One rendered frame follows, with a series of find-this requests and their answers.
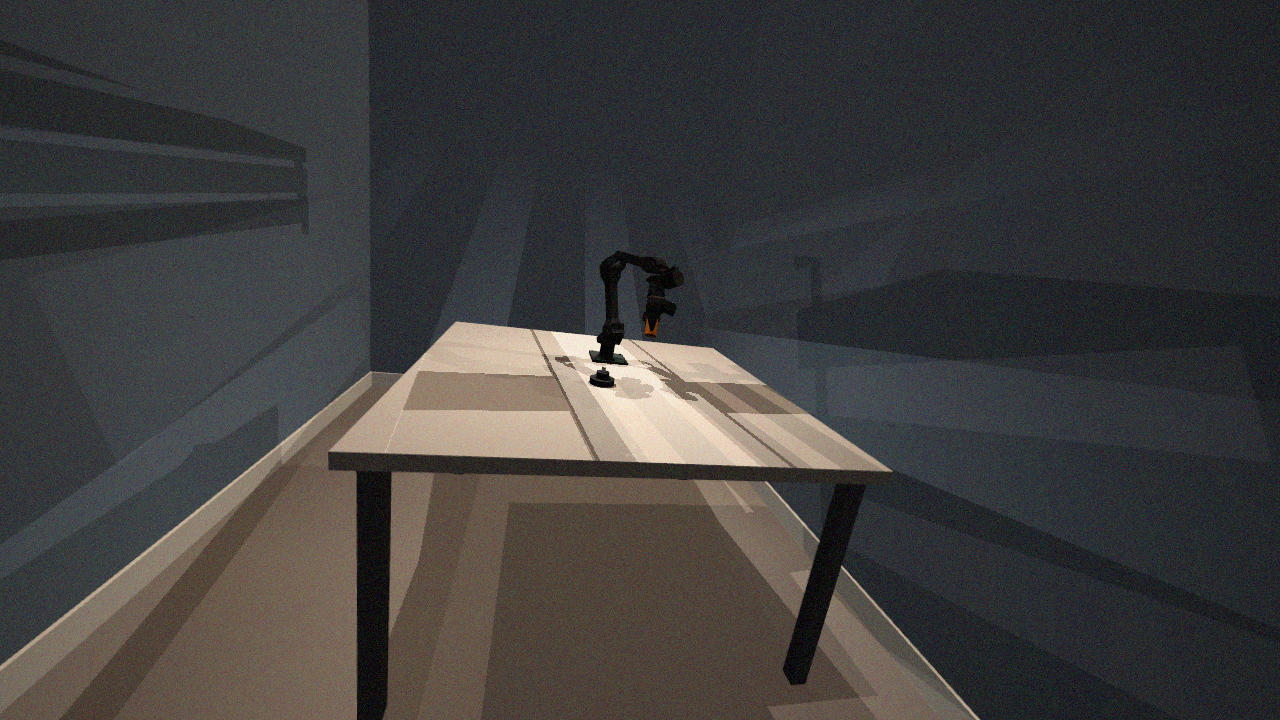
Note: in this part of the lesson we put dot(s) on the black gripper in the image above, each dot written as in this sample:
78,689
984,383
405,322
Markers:
655,303

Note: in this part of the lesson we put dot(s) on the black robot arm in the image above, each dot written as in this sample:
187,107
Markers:
610,271

